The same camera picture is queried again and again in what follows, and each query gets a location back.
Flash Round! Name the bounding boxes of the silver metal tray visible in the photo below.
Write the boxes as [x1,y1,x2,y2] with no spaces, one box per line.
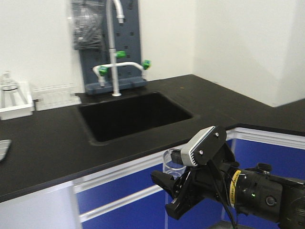
[0,139,12,162]

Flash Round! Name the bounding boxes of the black wire tripod stand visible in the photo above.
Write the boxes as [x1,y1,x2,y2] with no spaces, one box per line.
[1,88,27,108]

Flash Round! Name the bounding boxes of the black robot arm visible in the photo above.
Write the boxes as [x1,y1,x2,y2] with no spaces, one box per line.
[151,143,305,229]

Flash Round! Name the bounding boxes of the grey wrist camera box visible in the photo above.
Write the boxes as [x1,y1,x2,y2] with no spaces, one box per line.
[180,126,227,167]

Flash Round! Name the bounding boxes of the clear plastic bag of pegs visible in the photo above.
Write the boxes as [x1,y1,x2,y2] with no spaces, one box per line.
[70,0,105,50]

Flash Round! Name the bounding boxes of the white test tube rack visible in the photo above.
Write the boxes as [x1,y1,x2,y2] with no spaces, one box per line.
[32,83,81,111]

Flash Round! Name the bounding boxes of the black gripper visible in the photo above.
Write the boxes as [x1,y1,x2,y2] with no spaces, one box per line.
[151,143,238,219]

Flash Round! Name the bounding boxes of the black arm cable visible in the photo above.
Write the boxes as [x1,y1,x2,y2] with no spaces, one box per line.
[212,159,241,229]

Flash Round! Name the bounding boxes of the grey pegboard drying rack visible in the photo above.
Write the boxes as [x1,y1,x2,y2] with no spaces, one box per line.
[77,0,147,95]

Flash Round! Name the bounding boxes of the blue right cabinet front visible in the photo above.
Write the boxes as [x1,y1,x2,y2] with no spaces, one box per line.
[227,139,305,180]

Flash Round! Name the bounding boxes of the blue cabinet drawer front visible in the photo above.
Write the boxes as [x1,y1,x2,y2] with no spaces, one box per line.
[74,154,222,229]

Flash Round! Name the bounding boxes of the round glass flask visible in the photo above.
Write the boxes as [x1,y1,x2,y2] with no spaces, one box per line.
[0,72,19,92]

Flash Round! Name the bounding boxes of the white storage bin right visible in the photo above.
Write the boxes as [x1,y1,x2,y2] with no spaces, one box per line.
[0,82,35,120]

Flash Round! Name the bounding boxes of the black lab sink basin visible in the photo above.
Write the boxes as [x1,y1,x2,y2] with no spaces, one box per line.
[78,92,193,145]

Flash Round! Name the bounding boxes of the clear glass beaker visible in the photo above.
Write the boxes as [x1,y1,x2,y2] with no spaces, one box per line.
[163,148,186,179]

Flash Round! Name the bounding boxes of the white gooseneck lab faucet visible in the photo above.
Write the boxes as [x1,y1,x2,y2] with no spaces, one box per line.
[93,0,151,97]

